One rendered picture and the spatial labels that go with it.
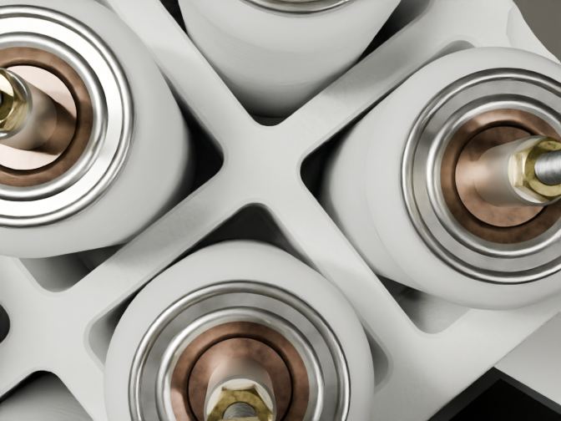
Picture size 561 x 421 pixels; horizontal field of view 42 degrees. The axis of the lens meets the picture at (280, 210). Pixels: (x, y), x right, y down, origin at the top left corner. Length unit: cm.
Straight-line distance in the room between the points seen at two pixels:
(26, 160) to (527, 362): 39
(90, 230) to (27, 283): 8
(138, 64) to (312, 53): 6
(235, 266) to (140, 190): 4
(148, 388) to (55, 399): 12
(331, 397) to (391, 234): 6
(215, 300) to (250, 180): 9
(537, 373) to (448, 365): 22
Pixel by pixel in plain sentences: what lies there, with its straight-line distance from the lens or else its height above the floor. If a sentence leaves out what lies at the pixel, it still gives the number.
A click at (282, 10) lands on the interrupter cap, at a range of 26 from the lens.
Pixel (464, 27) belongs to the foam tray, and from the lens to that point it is 35.
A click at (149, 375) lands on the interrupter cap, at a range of 26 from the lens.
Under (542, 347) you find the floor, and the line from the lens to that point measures 55.
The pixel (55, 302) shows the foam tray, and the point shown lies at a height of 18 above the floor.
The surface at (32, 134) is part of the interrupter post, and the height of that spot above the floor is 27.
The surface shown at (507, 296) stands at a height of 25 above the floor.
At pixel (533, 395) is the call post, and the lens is 46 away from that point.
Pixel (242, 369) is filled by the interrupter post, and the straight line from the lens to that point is 24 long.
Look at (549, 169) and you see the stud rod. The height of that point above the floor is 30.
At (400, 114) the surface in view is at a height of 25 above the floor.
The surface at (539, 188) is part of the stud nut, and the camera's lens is 23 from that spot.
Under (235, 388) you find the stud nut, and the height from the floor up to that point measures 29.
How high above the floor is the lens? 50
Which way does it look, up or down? 87 degrees down
